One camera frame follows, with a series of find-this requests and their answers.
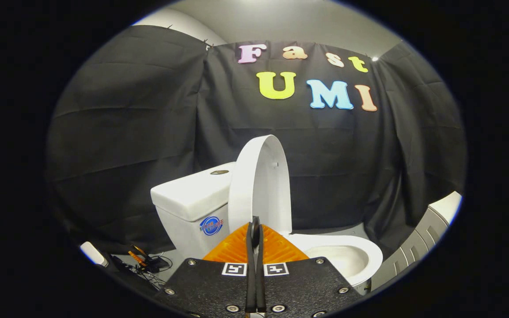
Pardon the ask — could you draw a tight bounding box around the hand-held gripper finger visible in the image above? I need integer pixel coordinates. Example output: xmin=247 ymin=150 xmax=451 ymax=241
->
xmin=155 ymin=216 xmax=256 ymax=318
xmin=256 ymin=216 xmax=361 ymax=318

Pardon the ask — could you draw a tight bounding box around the white toilet lid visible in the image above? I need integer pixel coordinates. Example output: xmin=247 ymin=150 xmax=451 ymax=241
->
xmin=228 ymin=135 xmax=292 ymax=235

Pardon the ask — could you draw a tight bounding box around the white ceramic toilet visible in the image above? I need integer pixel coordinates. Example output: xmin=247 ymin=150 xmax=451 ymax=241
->
xmin=151 ymin=161 xmax=384 ymax=295

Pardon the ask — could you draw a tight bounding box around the white toilet seat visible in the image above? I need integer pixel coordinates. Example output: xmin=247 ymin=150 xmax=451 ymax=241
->
xmin=288 ymin=233 xmax=384 ymax=287

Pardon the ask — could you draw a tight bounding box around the grey cabinet with white top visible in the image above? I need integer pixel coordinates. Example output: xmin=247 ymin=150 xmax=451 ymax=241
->
xmin=372 ymin=191 xmax=463 ymax=292

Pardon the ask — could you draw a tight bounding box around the black backdrop cloth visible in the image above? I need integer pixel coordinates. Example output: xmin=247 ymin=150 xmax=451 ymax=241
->
xmin=46 ymin=24 xmax=466 ymax=261

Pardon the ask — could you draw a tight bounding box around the tangled black cable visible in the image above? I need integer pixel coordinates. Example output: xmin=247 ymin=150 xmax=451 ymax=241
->
xmin=109 ymin=254 xmax=173 ymax=288

